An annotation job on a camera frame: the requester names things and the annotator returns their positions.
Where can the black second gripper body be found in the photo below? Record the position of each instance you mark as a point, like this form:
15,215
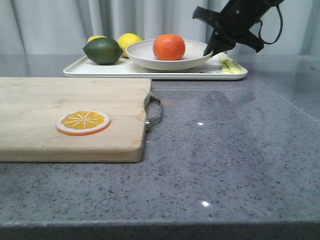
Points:
234,22

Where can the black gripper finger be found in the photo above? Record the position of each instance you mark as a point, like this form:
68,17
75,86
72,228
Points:
218,44

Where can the orange fruit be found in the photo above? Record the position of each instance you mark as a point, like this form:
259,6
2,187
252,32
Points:
169,47

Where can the black second robot arm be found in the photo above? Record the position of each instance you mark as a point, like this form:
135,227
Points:
268,4

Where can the white rectangular tray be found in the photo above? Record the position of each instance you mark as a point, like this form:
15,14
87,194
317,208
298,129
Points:
125,68

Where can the yellow plastic fork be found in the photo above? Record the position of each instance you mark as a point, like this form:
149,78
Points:
228,66

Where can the yellow lemon front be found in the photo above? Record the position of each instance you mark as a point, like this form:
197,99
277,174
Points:
127,39

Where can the green lime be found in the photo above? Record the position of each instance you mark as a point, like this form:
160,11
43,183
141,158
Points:
103,51

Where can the yellow lemon behind lime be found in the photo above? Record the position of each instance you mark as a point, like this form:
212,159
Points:
95,37

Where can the orange slice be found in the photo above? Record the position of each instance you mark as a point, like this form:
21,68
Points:
83,122

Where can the grey curtain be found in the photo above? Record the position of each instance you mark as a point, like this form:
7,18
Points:
63,26

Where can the wooden cutting board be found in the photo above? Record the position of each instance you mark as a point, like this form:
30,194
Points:
31,106

